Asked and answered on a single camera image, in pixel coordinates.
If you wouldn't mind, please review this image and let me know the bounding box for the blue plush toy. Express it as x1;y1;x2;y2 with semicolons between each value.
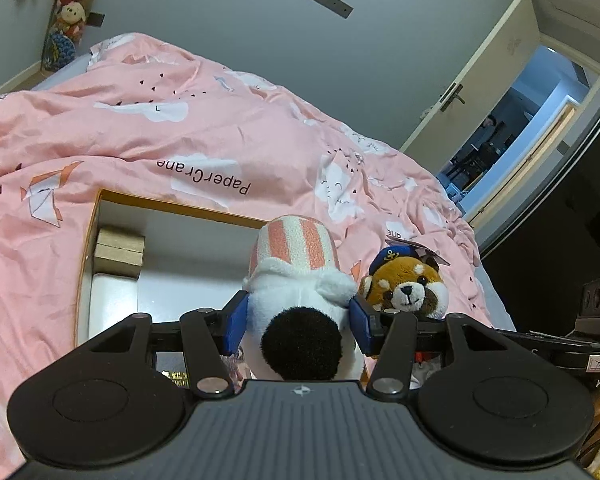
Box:
40;30;77;72

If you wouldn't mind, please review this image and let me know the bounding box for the beige face plush doll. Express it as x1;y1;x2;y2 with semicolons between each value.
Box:
55;0;89;41

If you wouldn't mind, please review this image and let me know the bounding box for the pink printed blanket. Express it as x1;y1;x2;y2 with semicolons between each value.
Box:
0;32;501;480

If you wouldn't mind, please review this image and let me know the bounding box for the brown white sailor plush toy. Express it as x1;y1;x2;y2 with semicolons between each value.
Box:
357;239;452;322

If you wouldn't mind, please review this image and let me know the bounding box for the white plush pink striped hat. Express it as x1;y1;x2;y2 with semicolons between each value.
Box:
242;215;366;383

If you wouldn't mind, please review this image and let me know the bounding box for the tan cardboard small box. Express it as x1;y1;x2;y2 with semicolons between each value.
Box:
94;226;147;280

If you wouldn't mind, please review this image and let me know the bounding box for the cream door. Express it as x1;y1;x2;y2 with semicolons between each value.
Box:
399;0;542;171

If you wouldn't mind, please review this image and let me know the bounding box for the metal door handle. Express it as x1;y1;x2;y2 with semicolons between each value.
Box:
439;82;466;112

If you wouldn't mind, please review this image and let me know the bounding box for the dark grey gift box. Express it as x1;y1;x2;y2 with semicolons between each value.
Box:
152;352;201;391

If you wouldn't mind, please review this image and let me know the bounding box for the white box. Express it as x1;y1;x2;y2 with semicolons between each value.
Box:
87;271;142;348

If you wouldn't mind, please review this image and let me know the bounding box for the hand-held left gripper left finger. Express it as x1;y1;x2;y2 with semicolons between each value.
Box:
87;290;251;397

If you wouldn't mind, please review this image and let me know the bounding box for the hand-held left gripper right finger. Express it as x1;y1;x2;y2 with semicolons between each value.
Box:
350;294;513;397

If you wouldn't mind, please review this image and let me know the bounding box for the dark chair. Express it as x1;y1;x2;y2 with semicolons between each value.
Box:
447;141;502;186

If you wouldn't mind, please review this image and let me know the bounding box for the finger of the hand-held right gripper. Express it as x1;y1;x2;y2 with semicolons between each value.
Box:
497;331;600;373

